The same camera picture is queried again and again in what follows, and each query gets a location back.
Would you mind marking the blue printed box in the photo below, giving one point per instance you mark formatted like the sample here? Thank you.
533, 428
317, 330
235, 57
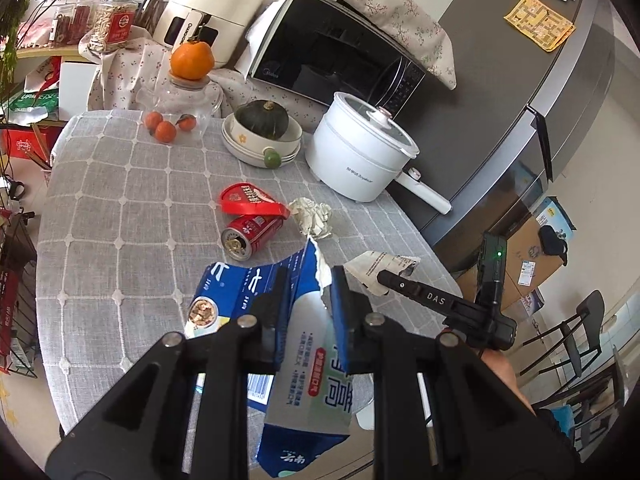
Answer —
555, 212
532, 302

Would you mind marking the small tangerine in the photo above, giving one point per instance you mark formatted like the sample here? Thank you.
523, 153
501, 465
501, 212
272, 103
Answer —
186, 122
165, 131
151, 120

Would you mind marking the cream ceramic bowl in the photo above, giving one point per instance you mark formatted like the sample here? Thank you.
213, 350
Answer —
245, 157
240, 137

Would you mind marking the beige floral cover cloth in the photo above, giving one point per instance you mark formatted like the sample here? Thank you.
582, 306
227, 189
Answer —
400, 15

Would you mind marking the green potted plant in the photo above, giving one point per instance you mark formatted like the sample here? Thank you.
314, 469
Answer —
10, 35

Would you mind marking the black microwave oven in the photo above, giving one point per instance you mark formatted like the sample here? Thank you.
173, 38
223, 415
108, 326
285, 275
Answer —
325, 50

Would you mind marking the green white packet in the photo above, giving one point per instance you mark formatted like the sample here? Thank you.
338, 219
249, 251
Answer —
30, 102

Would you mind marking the brown cardboard box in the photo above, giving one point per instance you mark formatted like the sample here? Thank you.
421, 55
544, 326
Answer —
472, 280
522, 250

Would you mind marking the red flat box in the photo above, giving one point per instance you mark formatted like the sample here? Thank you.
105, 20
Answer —
22, 145

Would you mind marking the blue white snack bag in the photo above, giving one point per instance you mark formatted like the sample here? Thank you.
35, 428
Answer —
310, 360

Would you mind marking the clear glass jar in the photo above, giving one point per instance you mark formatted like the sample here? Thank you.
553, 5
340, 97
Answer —
185, 97

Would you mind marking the crumpled white paper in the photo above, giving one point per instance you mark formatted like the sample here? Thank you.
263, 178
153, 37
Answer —
312, 215

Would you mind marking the torn printed paper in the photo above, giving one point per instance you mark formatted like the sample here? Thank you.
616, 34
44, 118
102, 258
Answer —
370, 265

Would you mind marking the green lime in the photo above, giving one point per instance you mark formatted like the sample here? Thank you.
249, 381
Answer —
272, 158

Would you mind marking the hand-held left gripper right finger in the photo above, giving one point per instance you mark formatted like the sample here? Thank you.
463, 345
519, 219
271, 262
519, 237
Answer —
345, 305

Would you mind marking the yellow fridge sticker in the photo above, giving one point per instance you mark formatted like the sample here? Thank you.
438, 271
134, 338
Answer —
539, 22

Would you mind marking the red label glass jar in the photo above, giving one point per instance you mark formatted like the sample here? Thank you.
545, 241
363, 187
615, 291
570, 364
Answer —
112, 22

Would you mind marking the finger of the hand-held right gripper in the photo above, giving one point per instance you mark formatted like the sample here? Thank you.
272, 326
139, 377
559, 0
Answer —
415, 292

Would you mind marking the white box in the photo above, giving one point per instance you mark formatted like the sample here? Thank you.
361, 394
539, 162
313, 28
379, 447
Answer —
75, 85

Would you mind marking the glass jar red contents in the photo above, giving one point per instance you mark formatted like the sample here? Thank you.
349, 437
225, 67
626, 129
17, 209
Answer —
70, 22

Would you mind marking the large orange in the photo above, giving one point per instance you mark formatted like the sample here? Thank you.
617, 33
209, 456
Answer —
191, 60

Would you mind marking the grey checked tablecloth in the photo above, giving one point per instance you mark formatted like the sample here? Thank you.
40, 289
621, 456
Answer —
125, 210

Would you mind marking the black cap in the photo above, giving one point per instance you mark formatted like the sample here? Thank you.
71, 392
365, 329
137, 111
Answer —
552, 245

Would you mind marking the dark green pumpkin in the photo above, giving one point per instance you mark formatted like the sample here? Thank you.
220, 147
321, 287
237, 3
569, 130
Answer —
262, 119

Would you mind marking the red drink can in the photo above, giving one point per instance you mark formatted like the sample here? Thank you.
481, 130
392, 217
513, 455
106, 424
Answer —
250, 232

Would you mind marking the white electric cooking pot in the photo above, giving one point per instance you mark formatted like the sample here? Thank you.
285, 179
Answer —
350, 160

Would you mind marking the black chair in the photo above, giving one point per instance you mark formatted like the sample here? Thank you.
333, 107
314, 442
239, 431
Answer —
592, 310
600, 390

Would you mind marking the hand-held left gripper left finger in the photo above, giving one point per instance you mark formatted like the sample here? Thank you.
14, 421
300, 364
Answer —
281, 305

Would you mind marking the person's right forearm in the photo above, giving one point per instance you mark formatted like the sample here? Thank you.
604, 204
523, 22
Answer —
507, 375

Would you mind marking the grey steel refrigerator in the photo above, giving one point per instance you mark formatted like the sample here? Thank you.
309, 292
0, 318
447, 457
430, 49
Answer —
475, 85

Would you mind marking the wooden shelf board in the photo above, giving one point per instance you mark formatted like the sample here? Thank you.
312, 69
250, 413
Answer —
45, 53

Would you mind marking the cream air fryer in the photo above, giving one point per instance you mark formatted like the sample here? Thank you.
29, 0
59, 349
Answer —
220, 5

